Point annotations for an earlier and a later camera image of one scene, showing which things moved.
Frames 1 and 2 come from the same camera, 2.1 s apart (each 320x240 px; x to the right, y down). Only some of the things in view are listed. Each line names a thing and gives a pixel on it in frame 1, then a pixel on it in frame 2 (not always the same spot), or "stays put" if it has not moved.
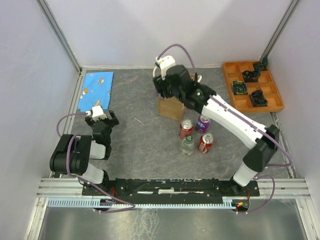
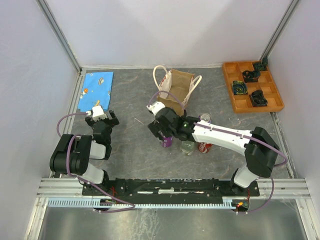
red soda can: [206, 142] stays put
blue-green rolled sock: [239, 87] stays put
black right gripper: [160, 84] -> [155, 127]
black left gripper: [112, 122] stays put
